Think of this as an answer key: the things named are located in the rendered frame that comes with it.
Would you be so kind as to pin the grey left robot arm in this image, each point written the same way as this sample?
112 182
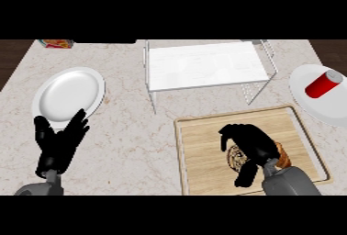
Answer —
42 184

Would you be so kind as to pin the wooden tray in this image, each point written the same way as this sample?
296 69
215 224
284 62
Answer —
199 153

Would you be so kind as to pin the red can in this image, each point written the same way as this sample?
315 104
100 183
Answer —
324 83

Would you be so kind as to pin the white oval plate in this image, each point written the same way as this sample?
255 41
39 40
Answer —
69 96

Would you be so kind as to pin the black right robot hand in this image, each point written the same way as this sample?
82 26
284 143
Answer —
253 143

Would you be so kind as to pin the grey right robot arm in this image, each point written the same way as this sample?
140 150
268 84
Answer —
287 180

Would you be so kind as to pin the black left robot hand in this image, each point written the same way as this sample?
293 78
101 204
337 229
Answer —
58 143

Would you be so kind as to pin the brown cupcake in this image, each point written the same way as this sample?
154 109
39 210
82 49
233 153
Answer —
236 156

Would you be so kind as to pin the white round plate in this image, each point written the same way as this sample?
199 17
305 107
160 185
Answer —
323 104

